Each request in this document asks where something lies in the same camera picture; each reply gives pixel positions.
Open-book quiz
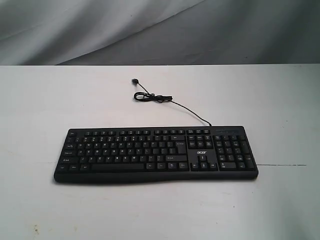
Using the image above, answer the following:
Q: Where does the black acer keyboard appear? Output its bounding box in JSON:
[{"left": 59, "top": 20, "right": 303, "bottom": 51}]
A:
[{"left": 53, "top": 126, "right": 259, "bottom": 184}]

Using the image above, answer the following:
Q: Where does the grey backdrop cloth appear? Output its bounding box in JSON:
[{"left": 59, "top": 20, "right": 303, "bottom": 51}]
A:
[{"left": 0, "top": 0, "right": 320, "bottom": 66}]

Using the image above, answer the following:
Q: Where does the black keyboard usb cable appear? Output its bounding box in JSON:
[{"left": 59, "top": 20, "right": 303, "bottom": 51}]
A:
[{"left": 129, "top": 78, "right": 213, "bottom": 127}]

